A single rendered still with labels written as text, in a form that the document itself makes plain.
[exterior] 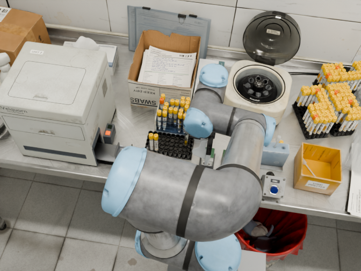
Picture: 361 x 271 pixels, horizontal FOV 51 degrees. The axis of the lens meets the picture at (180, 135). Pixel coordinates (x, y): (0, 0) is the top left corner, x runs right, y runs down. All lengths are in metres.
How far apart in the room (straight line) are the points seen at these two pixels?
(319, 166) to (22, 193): 1.68
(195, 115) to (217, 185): 0.38
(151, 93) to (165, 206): 0.92
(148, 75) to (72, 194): 1.05
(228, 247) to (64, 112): 0.59
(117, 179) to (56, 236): 1.70
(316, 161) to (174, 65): 0.67
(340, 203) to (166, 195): 0.94
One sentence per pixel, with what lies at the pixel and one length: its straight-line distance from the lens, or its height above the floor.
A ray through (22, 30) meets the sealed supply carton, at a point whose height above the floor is 1.06.
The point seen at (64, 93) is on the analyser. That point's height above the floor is 1.17.
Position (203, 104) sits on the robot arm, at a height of 1.33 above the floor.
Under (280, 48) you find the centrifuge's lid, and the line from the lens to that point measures 1.59.
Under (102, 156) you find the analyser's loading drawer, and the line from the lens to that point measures 1.35.
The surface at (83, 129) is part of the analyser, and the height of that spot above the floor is 1.10.
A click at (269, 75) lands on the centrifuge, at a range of 1.55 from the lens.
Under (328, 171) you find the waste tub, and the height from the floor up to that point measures 0.88.
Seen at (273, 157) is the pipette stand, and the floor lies 0.94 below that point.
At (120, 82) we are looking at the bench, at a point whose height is 0.88.
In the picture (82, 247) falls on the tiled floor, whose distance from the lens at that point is 2.20.
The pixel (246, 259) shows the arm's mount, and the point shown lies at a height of 0.92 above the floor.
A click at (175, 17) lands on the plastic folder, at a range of 1.58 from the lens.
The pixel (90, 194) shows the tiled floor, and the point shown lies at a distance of 2.32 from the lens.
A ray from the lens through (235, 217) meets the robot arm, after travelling 0.58.
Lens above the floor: 2.05
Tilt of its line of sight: 55 degrees down
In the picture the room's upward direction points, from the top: 3 degrees clockwise
